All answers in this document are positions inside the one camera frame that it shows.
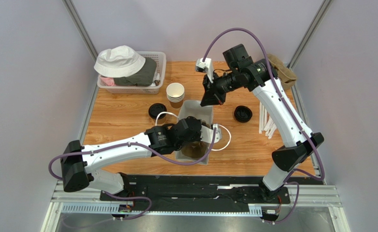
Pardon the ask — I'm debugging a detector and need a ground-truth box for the brown cardboard cup carrier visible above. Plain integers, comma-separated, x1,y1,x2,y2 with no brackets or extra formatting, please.
181,141,209,159

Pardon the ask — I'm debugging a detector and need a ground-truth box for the black coffee cup lid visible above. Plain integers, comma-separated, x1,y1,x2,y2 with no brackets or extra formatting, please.
148,103,167,120

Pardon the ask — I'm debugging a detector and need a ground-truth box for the white paper bag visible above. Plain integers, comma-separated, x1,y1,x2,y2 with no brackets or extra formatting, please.
175,100,232,165

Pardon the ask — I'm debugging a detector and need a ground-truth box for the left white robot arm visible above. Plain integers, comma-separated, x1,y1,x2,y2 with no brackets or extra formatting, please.
60,116,203,194

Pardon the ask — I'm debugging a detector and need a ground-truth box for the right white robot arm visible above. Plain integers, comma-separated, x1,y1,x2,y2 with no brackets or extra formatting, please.
196,44,324,192

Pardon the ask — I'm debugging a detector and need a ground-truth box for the stack of paper cups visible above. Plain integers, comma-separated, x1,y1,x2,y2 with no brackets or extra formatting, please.
166,83,185,109

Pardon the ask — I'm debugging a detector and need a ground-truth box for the bundle of wrapped straws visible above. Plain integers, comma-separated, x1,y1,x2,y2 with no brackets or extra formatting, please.
258,102,277,139

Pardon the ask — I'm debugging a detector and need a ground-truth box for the white plastic basket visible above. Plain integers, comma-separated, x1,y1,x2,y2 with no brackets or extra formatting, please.
97,51,167,94

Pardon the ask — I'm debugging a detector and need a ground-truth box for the olive green cloth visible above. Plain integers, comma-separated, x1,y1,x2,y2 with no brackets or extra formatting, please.
114,58,157,87

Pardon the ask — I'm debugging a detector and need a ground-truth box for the cardboard cup carrier stack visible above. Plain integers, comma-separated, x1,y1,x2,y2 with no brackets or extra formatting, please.
267,54,297,90

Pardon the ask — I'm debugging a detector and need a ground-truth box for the white bucket hat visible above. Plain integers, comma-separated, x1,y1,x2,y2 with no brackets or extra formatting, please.
94,45,146,78

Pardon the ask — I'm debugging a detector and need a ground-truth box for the pink cloth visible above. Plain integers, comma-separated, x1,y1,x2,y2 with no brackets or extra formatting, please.
99,76,116,87

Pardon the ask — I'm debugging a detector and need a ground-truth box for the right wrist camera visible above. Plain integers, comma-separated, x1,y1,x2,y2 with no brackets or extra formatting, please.
195,58,214,83

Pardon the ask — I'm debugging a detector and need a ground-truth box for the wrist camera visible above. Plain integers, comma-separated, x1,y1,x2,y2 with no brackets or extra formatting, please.
201,124,222,144
195,58,214,83

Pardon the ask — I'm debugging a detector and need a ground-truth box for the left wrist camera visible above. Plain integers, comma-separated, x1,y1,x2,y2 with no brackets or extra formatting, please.
201,124,222,144

